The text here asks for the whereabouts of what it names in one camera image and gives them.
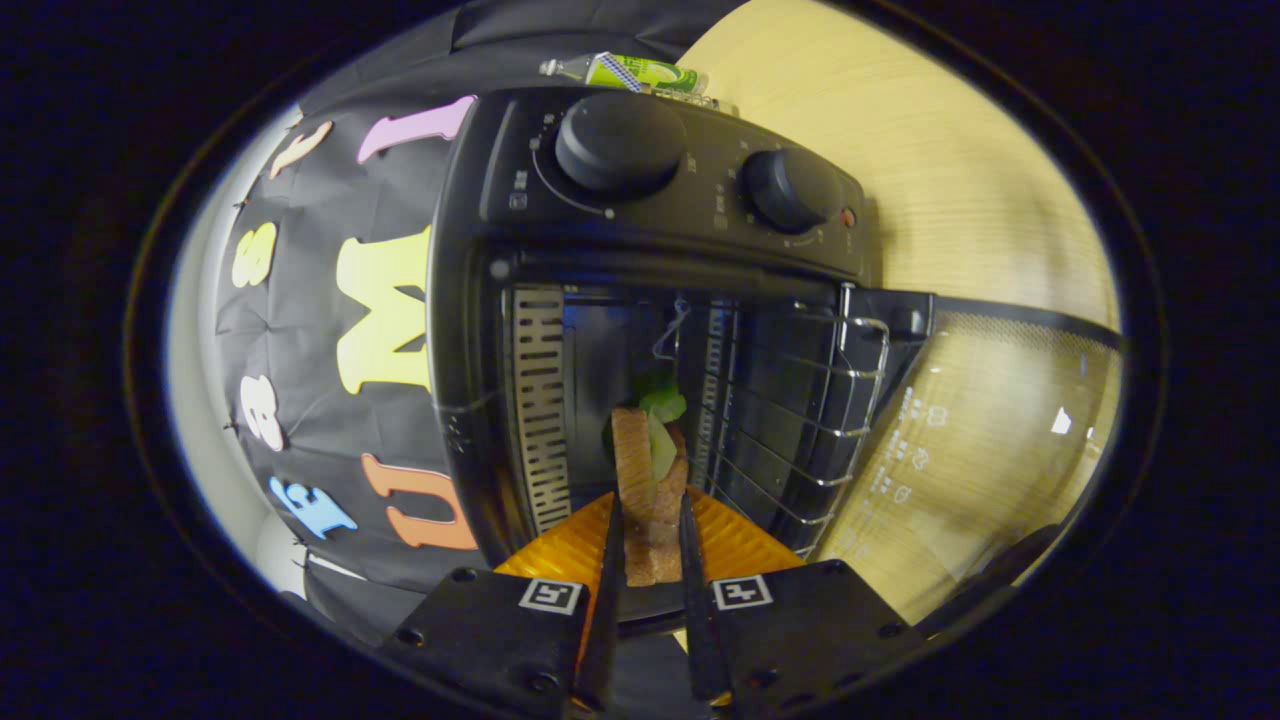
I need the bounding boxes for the black toaster oven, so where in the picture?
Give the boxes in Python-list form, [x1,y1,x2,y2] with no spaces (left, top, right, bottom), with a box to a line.
[427,86,1126,641]

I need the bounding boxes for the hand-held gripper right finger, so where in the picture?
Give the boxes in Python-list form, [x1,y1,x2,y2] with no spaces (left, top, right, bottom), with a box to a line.
[680,487,927,715]

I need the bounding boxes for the sandwich with lettuce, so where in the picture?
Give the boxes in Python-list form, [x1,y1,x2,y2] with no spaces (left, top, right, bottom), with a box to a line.
[603,375,692,589]

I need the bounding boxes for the green labelled bottle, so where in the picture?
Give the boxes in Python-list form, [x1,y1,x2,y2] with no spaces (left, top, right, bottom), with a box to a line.
[540,52,708,97]

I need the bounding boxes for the oven wire rack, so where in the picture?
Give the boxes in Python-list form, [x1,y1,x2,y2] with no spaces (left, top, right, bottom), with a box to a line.
[688,285,892,558]

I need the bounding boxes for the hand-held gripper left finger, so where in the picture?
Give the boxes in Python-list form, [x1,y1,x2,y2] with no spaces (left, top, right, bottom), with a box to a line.
[380,492,627,717]

